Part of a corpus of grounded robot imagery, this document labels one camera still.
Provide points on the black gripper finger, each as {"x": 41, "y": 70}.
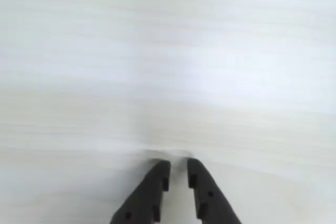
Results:
{"x": 210, "y": 195}
{"x": 143, "y": 197}

